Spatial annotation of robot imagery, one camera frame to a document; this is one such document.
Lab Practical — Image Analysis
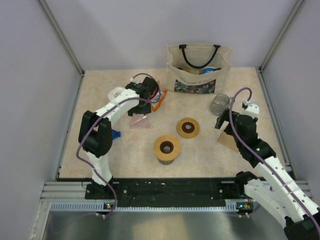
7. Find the brown paper coffee filter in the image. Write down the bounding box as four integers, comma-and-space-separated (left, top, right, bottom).
217, 132, 239, 153

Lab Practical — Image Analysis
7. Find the pink glass dripper cone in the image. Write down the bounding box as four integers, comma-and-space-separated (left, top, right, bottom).
128, 114, 151, 129

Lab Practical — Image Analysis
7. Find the large wooden dripper ring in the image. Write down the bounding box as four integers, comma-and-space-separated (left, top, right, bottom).
153, 135, 182, 162

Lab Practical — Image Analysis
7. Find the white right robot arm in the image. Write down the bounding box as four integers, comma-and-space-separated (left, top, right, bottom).
215, 109, 320, 240

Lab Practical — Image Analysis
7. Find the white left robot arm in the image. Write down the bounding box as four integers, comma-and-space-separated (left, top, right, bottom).
76, 74, 160, 199

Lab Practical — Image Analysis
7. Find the blue ribbed dripper cone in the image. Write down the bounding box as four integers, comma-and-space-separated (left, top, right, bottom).
111, 129, 122, 140

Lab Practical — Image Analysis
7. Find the orange Fox's candy bag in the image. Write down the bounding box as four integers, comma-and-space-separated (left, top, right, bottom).
151, 89, 168, 112

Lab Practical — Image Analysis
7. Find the grey ribbed glass mug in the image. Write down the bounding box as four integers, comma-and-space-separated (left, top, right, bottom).
209, 93, 231, 116

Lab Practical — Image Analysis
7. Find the wrapped white paper roll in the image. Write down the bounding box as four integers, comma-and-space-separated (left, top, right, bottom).
107, 87, 125, 101

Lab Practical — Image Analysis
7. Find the beige floral tote bag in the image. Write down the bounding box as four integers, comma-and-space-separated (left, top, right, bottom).
165, 43, 233, 94

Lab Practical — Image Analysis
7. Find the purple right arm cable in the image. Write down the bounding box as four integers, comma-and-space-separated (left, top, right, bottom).
229, 87, 320, 228

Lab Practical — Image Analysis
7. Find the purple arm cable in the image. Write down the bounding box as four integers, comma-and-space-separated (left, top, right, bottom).
229, 87, 320, 228
75, 72, 161, 216

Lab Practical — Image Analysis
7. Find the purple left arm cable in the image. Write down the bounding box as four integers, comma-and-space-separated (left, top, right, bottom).
75, 72, 161, 216

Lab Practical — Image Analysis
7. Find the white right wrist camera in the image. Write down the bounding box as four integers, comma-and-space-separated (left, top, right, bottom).
241, 100, 260, 122

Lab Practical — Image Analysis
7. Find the small wooden dripper ring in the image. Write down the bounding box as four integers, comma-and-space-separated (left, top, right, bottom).
176, 117, 201, 139

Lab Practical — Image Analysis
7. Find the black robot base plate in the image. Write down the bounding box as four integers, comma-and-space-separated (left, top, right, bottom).
84, 176, 283, 208

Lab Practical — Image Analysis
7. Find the grey slotted cable duct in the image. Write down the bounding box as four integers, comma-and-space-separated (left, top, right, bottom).
50, 199, 254, 214

